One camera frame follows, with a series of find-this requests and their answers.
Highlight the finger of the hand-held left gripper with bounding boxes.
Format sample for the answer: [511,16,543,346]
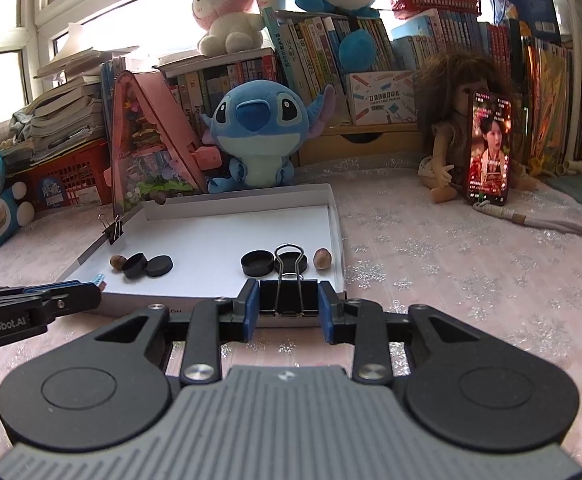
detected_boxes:
[0,288,103,317]
[0,281,97,302]

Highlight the pink triangular toy house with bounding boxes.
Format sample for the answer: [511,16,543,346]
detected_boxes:
[106,71,222,213]

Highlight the row of colourful books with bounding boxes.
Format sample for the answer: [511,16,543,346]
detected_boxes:
[163,7,526,126]

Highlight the brown haired doll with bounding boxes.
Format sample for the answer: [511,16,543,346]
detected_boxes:
[413,50,539,206]

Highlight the grey cloth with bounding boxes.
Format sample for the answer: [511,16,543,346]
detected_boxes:
[10,107,34,133]

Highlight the row of thin blue books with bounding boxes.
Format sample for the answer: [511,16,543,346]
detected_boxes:
[100,57,127,146]

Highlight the red plastic crate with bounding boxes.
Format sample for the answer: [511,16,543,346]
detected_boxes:
[6,139,113,211]

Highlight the smartphone with lit screen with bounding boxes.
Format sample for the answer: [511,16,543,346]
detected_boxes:
[466,89,512,208]

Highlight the stack of worn books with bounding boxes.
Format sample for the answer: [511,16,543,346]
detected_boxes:
[11,45,139,163]

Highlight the pink bunny plush toy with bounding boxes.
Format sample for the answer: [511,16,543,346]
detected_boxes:
[185,0,267,56]

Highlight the light teal cloth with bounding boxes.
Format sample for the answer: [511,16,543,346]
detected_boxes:
[546,172,582,211]

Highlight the blue alien plush toy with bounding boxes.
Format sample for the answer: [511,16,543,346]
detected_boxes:
[201,79,337,195]

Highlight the shiny gold folders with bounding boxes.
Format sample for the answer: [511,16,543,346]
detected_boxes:
[521,42,582,173]

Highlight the white printed carton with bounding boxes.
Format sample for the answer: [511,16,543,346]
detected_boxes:
[346,71,418,126]

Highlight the pink snowflake tablecloth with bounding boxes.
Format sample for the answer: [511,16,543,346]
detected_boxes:
[0,152,582,466]

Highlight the small black binder clip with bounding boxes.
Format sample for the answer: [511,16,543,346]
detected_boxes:
[98,213,124,246]

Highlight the black round cap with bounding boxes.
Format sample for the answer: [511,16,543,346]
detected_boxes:
[122,252,149,280]
[240,250,275,277]

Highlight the wooden drawer box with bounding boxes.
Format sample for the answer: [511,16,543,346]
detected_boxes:
[296,122,427,167]

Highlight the large black binder clip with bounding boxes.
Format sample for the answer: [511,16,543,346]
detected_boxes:
[259,243,321,318]

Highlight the white pipe stand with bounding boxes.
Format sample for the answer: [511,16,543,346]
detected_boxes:
[546,0,582,177]

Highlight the black round disc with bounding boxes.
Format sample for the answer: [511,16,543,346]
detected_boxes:
[145,255,174,277]

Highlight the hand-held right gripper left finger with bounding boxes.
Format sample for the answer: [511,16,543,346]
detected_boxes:
[91,280,262,386]

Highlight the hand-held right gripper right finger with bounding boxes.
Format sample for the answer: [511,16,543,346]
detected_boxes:
[318,280,489,386]

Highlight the white cardboard box tray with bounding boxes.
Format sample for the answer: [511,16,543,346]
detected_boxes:
[54,183,347,328]

